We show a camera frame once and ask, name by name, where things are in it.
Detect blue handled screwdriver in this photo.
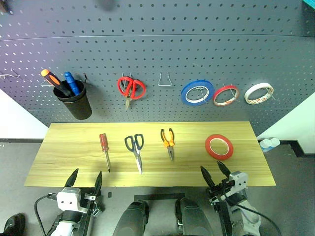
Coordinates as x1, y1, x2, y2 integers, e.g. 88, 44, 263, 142
63, 71, 80, 96

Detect silver wire pegboard hook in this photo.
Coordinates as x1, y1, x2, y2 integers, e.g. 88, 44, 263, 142
0, 69, 20, 79

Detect thin red tape roll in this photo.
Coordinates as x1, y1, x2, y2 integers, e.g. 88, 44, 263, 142
212, 85, 241, 107

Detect black plastic cup holder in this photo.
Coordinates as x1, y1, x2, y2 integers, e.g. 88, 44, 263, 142
53, 79, 93, 120

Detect wide red tape roll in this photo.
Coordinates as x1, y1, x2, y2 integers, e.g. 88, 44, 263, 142
204, 134, 234, 161

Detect silver wire pliers holder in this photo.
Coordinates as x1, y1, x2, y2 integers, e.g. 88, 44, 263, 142
157, 72, 173, 87

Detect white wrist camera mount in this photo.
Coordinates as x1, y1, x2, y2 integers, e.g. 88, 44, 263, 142
56, 187, 82, 212
228, 171, 249, 197

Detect red handled scissors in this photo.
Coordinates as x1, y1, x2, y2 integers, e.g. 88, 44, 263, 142
117, 76, 146, 111

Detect black metal table frame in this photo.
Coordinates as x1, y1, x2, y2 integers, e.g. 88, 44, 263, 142
81, 193, 233, 236

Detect red handled screwdriver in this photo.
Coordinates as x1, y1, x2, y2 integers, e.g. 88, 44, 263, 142
98, 133, 111, 173

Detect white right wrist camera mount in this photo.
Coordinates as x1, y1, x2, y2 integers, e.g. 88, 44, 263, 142
228, 171, 249, 197

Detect orange and black handled screwdriver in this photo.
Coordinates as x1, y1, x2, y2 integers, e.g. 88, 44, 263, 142
40, 69, 72, 97

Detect grey metal pegboard wall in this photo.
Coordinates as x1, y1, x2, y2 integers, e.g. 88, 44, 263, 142
0, 0, 315, 136

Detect dark rounded shell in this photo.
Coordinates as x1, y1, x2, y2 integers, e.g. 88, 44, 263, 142
112, 200, 150, 236
174, 197, 215, 236

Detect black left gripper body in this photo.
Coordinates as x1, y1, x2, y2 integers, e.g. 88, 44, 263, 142
78, 187, 105, 218

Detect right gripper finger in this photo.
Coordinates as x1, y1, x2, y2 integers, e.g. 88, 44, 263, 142
216, 160, 231, 178
200, 165, 215, 190

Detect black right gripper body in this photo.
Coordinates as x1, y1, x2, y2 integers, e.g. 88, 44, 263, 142
208, 179, 236, 205

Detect black handled scissors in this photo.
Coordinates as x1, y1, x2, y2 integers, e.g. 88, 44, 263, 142
124, 133, 145, 176

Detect white tape roll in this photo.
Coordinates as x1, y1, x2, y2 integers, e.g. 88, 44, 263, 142
244, 82, 275, 106

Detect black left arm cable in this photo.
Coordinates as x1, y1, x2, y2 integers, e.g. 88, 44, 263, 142
33, 193, 59, 236

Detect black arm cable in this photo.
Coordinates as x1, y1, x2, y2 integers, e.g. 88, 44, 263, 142
33, 193, 59, 236
225, 196, 283, 236

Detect blue tape roll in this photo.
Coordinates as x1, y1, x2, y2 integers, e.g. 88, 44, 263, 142
180, 79, 215, 107

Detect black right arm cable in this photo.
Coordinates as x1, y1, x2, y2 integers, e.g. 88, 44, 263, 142
225, 196, 283, 236

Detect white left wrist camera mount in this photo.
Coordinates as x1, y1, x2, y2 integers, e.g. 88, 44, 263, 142
56, 187, 82, 212

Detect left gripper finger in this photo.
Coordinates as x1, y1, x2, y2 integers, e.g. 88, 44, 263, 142
64, 168, 79, 189
94, 170, 103, 197

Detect black leather shoe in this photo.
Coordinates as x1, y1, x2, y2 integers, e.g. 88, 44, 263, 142
0, 212, 27, 236

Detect orange and black pliers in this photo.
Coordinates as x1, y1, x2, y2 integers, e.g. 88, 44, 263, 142
160, 128, 176, 163

